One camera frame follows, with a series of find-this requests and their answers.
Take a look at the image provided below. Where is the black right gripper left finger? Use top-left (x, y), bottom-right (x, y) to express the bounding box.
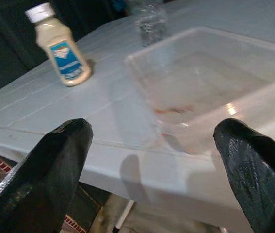
top-left (0, 118), bottom-right (94, 233)

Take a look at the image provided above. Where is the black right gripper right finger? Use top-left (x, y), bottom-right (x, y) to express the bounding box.
top-left (213, 118), bottom-right (275, 233)

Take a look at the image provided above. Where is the clear plastic container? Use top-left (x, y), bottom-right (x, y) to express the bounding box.
top-left (124, 26), bottom-right (275, 156)

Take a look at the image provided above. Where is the white plastic table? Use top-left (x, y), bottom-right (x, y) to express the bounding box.
top-left (0, 0), bottom-right (275, 233)

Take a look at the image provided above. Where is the cream mayonnaise bottle white cap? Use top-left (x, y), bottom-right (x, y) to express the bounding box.
top-left (24, 2), bottom-right (92, 87)

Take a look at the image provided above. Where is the clear plastic water bottle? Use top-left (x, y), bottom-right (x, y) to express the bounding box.
top-left (134, 0), bottom-right (169, 48)

